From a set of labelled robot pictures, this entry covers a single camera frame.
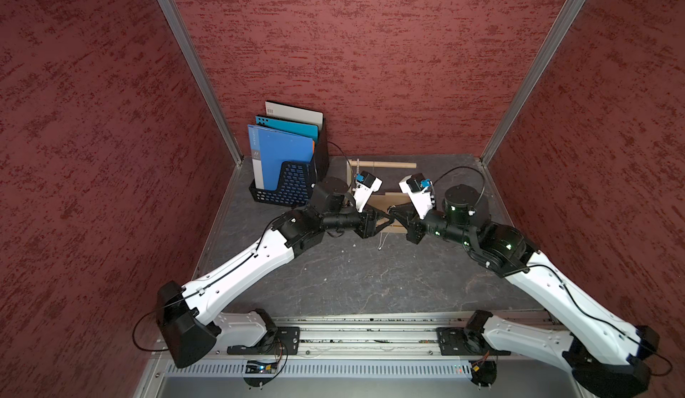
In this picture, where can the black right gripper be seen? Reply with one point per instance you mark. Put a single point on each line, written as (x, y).
(414, 226)

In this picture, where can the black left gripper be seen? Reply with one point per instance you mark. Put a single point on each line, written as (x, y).
(367, 221)

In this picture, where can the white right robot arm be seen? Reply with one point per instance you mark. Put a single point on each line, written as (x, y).
(604, 354)

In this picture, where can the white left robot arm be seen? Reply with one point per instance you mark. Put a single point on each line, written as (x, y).
(190, 317)

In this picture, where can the wooden jewelry display stand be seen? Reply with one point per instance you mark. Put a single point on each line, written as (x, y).
(382, 199)

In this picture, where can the black mesh file holder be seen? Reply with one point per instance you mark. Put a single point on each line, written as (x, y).
(297, 179)

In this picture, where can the teal folder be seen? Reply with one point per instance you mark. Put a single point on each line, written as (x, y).
(303, 129)

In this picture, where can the blue folder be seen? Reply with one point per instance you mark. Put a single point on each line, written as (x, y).
(270, 148)

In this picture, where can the white grey folder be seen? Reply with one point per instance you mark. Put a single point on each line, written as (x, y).
(295, 114)

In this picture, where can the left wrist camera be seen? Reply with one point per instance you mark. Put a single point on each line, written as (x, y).
(365, 185)

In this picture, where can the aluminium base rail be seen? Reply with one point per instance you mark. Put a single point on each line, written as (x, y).
(400, 346)

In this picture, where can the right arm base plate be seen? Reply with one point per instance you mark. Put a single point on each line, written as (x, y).
(464, 342)

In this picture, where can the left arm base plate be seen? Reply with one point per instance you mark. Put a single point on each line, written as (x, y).
(279, 341)

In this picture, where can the right aluminium corner post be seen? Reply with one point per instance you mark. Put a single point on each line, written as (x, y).
(559, 29)

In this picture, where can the aluminium corner post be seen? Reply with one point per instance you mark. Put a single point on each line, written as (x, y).
(559, 29)
(182, 36)

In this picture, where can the left aluminium corner post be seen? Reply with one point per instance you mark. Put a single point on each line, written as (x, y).
(182, 36)

